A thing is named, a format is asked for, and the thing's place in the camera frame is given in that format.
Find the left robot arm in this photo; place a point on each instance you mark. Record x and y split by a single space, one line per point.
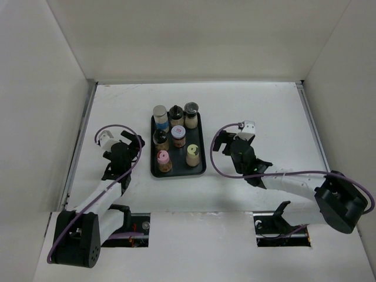
81 231

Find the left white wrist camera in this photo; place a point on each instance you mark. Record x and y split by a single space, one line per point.
106 140

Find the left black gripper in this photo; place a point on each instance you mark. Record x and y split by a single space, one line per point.
134 151

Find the black rectangular plastic tray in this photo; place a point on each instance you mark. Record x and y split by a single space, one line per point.
178 155

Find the black knob cap spice bottle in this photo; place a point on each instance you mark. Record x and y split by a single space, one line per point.
176 115

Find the black round cap spice bottle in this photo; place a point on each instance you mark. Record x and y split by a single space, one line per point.
160 140

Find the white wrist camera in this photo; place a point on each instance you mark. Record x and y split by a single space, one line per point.
106 140
247 131

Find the pink cap spice bottle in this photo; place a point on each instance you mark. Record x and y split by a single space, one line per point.
163 161

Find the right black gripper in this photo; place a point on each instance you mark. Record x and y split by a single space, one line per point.
224 137

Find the yellow cap spice bottle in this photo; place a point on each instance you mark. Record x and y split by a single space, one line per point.
192 155

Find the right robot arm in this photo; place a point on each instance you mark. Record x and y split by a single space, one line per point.
334 199

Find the black flip cap spice bottle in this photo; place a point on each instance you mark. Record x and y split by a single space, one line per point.
191 111

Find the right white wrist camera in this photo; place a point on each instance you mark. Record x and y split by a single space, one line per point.
247 131

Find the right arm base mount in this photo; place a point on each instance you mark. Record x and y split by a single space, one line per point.
272 230

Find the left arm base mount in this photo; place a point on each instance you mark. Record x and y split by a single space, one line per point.
135 230

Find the red label clear lid jar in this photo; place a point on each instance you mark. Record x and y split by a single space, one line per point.
178 133

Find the silver lid blue label jar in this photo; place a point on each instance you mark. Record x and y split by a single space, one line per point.
161 118

